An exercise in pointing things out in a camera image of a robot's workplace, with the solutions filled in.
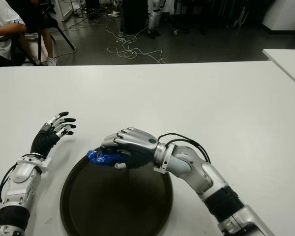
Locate round dark brown tray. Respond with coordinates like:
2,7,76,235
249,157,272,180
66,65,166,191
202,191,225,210
59,154,174,236

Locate white cable on floor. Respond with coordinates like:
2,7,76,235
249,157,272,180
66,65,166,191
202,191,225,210
106,18,168,64

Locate white cupboard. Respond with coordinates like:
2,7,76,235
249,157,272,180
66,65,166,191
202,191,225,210
53,0,73,22

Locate bare-legged person with white shoes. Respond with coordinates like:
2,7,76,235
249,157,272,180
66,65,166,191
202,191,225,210
24,27,58,66

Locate silver humanoid robot legs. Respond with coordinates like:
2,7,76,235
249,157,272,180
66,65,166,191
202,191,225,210
147,0,163,39

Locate black cabinet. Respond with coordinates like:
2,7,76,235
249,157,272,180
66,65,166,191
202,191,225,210
122,0,149,34

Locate white side table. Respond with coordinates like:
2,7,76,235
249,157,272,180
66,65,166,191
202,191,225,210
262,48,295,90

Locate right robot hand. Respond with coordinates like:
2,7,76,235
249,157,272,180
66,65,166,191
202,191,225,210
101,126,160,170

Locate white pedestal with black base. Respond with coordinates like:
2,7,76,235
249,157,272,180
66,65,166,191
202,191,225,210
262,0,295,31

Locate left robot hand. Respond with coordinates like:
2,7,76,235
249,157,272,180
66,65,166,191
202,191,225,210
30,112,77,160

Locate black chair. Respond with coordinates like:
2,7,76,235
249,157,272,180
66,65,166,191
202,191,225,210
13,0,77,66

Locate seated person in white shirt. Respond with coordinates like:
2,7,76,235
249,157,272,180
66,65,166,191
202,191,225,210
0,0,28,77

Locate grey folded metal frame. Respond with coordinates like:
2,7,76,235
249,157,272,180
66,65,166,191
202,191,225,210
232,4,249,30

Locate blue Oreo cookie pack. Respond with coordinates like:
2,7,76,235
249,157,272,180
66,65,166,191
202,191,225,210
86,147,128,167

